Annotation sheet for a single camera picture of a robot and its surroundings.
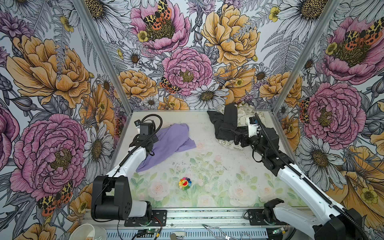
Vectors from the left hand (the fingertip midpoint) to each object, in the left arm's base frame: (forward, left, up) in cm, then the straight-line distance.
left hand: (149, 140), depth 89 cm
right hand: (-5, -49, +12) cm, 51 cm away
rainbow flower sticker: (-21, -21, -12) cm, 32 cm away
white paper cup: (-43, +24, -12) cm, 50 cm away
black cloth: (+13, -47, -3) cm, 49 cm away
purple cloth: (+6, -12, -9) cm, 16 cm away
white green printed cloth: (+34, -67, -11) cm, 76 cm away
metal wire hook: (-46, -40, -12) cm, 62 cm away
